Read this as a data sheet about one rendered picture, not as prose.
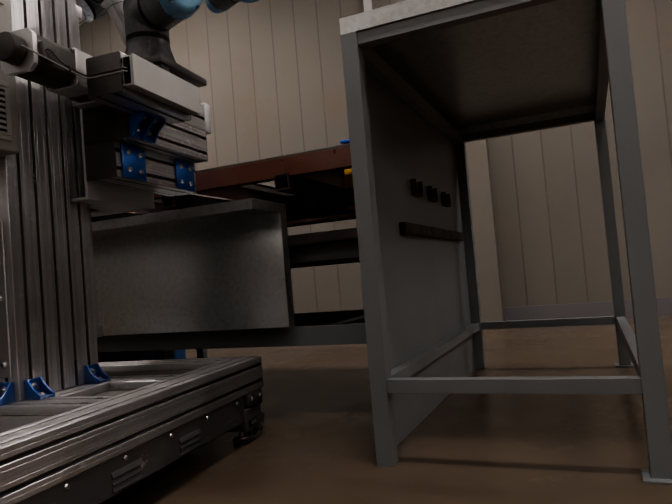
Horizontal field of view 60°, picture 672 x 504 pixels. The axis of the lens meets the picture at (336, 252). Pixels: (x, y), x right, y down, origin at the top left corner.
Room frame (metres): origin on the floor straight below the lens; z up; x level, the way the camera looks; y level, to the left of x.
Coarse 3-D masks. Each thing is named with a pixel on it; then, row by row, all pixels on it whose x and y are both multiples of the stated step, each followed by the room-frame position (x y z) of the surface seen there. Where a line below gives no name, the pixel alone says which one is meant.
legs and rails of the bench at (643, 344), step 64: (512, 0) 1.21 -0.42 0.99; (512, 128) 2.42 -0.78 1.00; (640, 192) 1.12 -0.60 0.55; (640, 256) 1.13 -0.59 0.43; (512, 320) 2.48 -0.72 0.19; (576, 320) 2.35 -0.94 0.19; (640, 320) 1.13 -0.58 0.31; (448, 384) 1.29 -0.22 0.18; (512, 384) 1.24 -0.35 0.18; (576, 384) 1.19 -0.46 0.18; (640, 384) 1.14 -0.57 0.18
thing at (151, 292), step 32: (224, 224) 1.85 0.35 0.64; (256, 224) 1.81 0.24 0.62; (96, 256) 2.07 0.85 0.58; (128, 256) 2.01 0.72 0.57; (160, 256) 1.96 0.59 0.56; (192, 256) 1.91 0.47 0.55; (224, 256) 1.86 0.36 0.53; (256, 256) 1.81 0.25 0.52; (288, 256) 1.80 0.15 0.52; (96, 288) 2.07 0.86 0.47; (128, 288) 2.02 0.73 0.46; (160, 288) 1.96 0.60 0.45; (192, 288) 1.91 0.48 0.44; (224, 288) 1.86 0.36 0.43; (256, 288) 1.81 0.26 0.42; (288, 288) 1.79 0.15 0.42; (128, 320) 2.02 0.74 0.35; (160, 320) 1.97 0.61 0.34; (192, 320) 1.91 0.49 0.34; (224, 320) 1.86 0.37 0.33; (256, 320) 1.82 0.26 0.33; (288, 320) 1.77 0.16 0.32
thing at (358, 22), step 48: (432, 0) 1.27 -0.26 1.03; (576, 0) 1.36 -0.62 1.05; (384, 48) 1.56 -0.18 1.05; (432, 48) 1.59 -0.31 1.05; (480, 48) 1.62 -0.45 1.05; (528, 48) 1.65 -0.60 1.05; (576, 48) 1.68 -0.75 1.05; (432, 96) 2.03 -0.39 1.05; (480, 96) 2.08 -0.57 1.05; (528, 96) 2.13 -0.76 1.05; (576, 96) 2.19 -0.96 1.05
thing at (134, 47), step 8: (136, 32) 1.53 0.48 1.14; (144, 32) 1.53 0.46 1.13; (152, 32) 1.53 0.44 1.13; (128, 40) 1.54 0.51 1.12; (136, 40) 1.53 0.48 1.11; (144, 40) 1.53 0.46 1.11; (152, 40) 1.53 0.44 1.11; (160, 40) 1.55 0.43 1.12; (168, 40) 1.58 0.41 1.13; (128, 48) 1.54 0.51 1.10; (136, 48) 1.52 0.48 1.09; (144, 48) 1.52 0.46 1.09; (152, 48) 1.53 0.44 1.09; (160, 48) 1.54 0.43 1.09; (168, 48) 1.57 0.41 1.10; (144, 56) 1.51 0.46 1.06; (168, 56) 1.55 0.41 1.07
